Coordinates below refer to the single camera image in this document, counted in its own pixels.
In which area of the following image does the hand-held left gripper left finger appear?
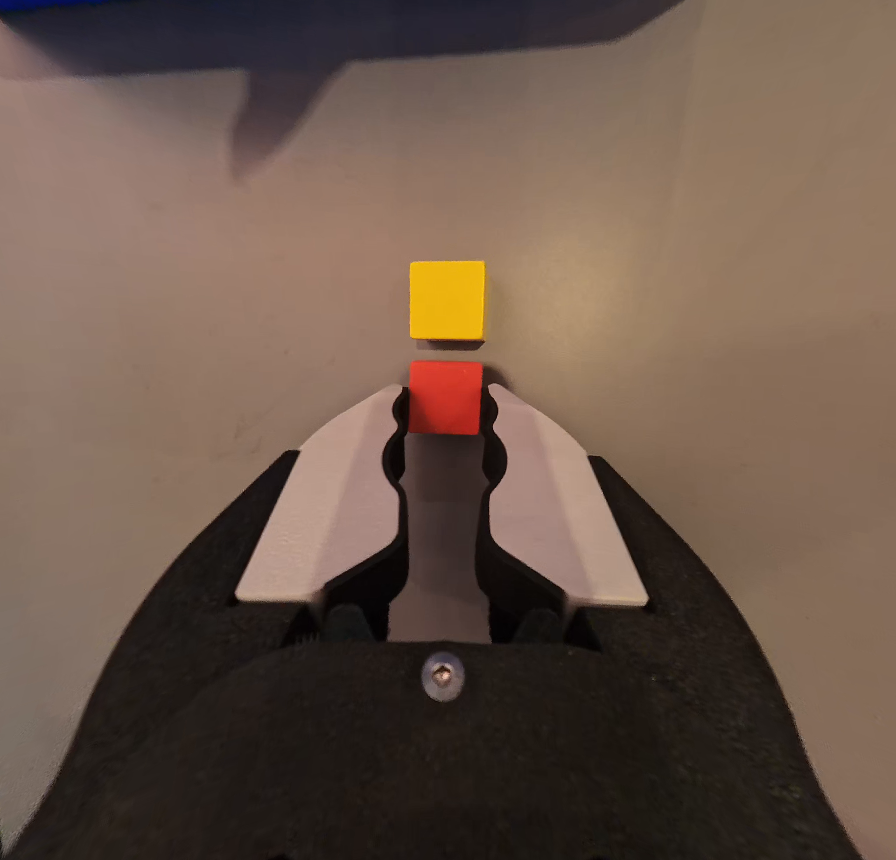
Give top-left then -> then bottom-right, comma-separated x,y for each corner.
234,384 -> 409,630

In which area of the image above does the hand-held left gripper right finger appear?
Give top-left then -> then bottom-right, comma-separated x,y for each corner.
477,383 -> 651,630

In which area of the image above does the orange wooden cube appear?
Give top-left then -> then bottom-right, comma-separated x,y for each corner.
408,360 -> 485,435

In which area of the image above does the yellow wooden cube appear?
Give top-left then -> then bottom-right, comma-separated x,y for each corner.
409,260 -> 487,344

